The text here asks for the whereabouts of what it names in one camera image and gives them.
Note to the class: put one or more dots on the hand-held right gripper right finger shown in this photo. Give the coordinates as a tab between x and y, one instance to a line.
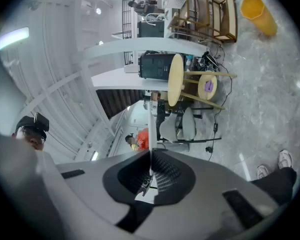
210	184

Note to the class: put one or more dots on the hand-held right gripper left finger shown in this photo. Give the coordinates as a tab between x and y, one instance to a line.
90	184

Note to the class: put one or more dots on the white plate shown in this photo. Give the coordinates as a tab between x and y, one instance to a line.
152	139

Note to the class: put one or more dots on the round wooden table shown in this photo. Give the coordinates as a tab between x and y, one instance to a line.
176	80

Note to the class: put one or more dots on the small black clamp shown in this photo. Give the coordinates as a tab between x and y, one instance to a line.
209	149

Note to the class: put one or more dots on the person's white sneaker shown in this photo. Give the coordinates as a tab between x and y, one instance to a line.
262	171
285	159

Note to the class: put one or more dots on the black power adapter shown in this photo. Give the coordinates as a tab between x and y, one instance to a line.
215	127

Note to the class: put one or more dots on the gray upholstered chair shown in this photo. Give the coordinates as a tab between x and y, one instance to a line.
189	124
168	130

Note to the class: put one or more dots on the person's black trousers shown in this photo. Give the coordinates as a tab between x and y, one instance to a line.
277	184

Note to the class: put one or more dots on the red plastic bag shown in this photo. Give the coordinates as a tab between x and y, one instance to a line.
143	139

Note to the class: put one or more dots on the person's face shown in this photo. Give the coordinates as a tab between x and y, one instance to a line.
33	141

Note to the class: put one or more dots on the dark wooden staircase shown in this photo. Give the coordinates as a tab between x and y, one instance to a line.
115	101

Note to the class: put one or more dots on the person's black cap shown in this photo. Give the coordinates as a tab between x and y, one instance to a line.
25	124

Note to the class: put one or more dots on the purple cloth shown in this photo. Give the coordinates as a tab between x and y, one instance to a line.
209	86

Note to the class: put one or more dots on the small round wooden stool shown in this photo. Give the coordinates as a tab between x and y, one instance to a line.
208	77

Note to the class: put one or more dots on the pile of black electronics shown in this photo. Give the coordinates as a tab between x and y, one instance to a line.
202	61

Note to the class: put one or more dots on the black equipment case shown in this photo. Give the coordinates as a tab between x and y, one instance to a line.
155	66
151	29

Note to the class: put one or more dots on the dark wooden chair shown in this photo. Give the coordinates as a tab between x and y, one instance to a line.
190	26

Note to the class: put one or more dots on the long ceiling light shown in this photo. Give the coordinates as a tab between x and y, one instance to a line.
12	37

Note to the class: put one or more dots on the light wooden rack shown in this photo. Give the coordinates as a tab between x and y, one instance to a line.
230	16

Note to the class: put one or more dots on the black metal railing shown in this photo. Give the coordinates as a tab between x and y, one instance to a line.
127	19

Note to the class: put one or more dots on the yellow plastic bin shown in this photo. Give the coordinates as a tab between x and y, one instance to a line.
260	16

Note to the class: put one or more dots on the black head camera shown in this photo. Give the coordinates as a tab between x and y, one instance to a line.
41	121

